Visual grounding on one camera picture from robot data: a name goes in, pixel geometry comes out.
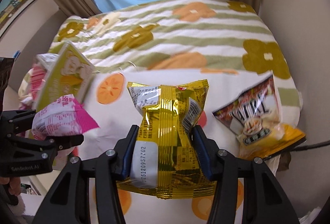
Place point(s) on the white fruit print blanket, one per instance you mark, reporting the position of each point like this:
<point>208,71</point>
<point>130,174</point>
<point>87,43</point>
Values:
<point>109,103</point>

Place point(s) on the green striped floral quilt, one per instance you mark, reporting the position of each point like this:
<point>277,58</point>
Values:
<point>211,35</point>

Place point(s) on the blue item on headboard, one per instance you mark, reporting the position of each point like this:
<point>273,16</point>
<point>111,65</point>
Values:
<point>16,55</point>

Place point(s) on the person's left hand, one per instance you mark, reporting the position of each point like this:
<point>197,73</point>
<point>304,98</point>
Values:
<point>14,185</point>

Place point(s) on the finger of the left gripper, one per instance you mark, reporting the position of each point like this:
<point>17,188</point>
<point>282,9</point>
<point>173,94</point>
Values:
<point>14,122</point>
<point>59,142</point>

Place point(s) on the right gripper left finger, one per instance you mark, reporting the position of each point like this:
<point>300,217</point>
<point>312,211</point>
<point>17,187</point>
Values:
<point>67,201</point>

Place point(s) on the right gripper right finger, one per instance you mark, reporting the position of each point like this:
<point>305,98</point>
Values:
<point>264,199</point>

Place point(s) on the framed houses picture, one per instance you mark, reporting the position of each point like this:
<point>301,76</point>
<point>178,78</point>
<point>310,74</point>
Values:
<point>10,10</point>

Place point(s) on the grey upholstered headboard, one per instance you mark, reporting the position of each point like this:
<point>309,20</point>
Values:
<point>39,43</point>

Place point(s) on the red yellow noodle snack bag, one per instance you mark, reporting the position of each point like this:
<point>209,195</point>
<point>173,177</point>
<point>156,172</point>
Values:
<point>254,117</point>

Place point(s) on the pink white small snack packet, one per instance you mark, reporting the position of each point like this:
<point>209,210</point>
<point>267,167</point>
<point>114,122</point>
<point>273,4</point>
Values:
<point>63,117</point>

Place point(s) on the pink striped snack packet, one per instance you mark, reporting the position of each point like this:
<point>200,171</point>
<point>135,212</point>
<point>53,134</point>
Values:
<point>30,86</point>

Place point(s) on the gold foil snack bag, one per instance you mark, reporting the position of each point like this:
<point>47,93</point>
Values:
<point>164,163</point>

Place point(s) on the grey white rice cracker bag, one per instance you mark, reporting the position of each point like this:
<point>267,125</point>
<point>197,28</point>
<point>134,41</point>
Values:
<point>46,60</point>

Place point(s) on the green white cardboard box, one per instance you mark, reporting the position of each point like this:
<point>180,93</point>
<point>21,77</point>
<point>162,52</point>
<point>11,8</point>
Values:
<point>71,73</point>

